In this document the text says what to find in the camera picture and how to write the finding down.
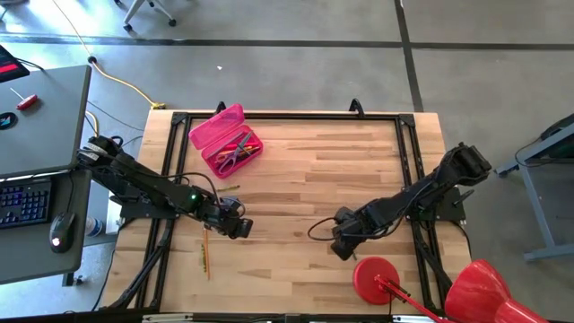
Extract orange pencil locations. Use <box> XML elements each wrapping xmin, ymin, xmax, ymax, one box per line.
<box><xmin>202</xmin><ymin>226</ymin><xmax>212</xmax><ymax>282</ymax></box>
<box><xmin>232</xmin><ymin>147</ymin><xmax>262</xmax><ymax>162</ymax></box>

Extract purple handled scissors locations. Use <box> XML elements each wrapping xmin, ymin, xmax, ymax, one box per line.
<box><xmin>216</xmin><ymin>131</ymin><xmax>255</xmax><ymax>176</ymax></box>

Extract pink plastic pencil box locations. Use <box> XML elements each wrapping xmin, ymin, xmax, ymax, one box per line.
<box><xmin>187</xmin><ymin>103</ymin><xmax>265</xmax><ymax>179</ymax></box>

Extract white box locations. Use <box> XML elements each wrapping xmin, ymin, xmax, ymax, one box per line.
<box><xmin>105</xmin><ymin>196</ymin><xmax>121</xmax><ymax>235</ymax></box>

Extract red desk lamp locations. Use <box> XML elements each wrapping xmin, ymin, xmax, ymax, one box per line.
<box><xmin>352</xmin><ymin>256</ymin><xmax>551</xmax><ymax>323</ymax></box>

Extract black clamp lever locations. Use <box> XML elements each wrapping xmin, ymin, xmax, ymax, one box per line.
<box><xmin>453</xmin><ymin>188</ymin><xmax>475</xmax><ymax>207</ymax></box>

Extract black computer mouse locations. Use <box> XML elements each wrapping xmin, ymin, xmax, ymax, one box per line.
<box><xmin>48</xmin><ymin>211</ymin><xmax>77</xmax><ymax>255</ymax></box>

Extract black backlit keyboard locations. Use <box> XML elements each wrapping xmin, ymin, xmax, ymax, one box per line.
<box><xmin>0</xmin><ymin>178</ymin><xmax>54</xmax><ymax>231</ymax></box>

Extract grey desk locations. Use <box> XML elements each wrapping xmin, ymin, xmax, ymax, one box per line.
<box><xmin>0</xmin><ymin>65</ymin><xmax>93</xmax><ymax>287</ymax></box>

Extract office chair with grey base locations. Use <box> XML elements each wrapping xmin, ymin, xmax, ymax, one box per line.
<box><xmin>114</xmin><ymin>0</ymin><xmax>178</xmax><ymax>32</ymax></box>

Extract grey metal table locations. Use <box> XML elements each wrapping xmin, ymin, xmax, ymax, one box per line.
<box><xmin>494</xmin><ymin>114</ymin><xmax>574</xmax><ymax>264</ymax></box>

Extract black rounded device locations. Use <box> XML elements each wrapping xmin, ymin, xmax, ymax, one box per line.
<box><xmin>540</xmin><ymin>114</ymin><xmax>574</xmax><ymax>143</ymax></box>

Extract round dark sticker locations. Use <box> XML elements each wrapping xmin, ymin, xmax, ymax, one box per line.
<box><xmin>0</xmin><ymin>111</ymin><xmax>19</xmax><ymax>132</ymax></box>

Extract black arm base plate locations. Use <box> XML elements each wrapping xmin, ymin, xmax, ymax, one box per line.
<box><xmin>117</xmin><ymin>196</ymin><xmax>186</xmax><ymax>221</ymax></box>
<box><xmin>402</xmin><ymin>184</ymin><xmax>467</xmax><ymax>222</ymax></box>

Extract black aluminium frame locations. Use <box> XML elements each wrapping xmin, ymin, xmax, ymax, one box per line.
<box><xmin>101</xmin><ymin>110</ymin><xmax>455</xmax><ymax>315</ymax></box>

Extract yellow extension cable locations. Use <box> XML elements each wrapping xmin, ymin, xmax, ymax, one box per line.
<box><xmin>51</xmin><ymin>0</ymin><xmax>167</xmax><ymax>170</ymax></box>

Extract red handled screwdriver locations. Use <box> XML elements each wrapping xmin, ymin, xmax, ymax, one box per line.
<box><xmin>9</xmin><ymin>87</ymin><xmax>39</xmax><ymax>111</ymax></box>

